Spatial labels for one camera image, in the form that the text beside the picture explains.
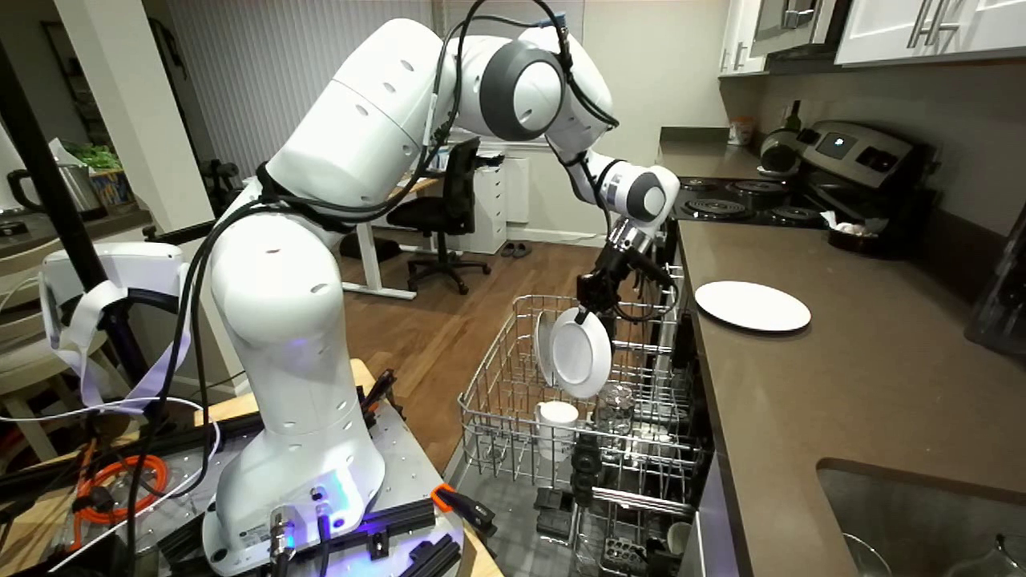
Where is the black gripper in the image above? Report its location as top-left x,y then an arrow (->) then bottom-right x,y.
575,242 -> 674,323

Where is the white plate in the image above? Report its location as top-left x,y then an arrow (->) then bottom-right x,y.
533,308 -> 613,400
697,278 -> 812,334

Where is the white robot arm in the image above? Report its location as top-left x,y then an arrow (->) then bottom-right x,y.
195,20 -> 680,577

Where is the white plate on counter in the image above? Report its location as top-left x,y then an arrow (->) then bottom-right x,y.
697,278 -> 812,334

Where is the white mug in rack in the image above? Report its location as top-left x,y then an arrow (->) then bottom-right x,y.
536,400 -> 577,461

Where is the black office chair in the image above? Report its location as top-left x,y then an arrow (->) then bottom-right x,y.
388,138 -> 491,295

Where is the black tray with items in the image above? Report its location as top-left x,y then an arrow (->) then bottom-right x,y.
821,207 -> 900,260

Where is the white upper cabinet left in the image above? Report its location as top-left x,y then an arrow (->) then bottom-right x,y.
718,0 -> 1026,76

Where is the kitchen sink basin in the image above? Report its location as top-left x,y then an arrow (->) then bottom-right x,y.
816,461 -> 1026,577

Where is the wire dishwasher rack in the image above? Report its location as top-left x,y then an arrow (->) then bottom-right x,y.
458,264 -> 712,516

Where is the orange handled tool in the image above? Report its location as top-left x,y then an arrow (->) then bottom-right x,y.
431,485 -> 496,538

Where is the orange cable coil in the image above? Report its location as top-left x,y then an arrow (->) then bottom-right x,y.
74,453 -> 174,529

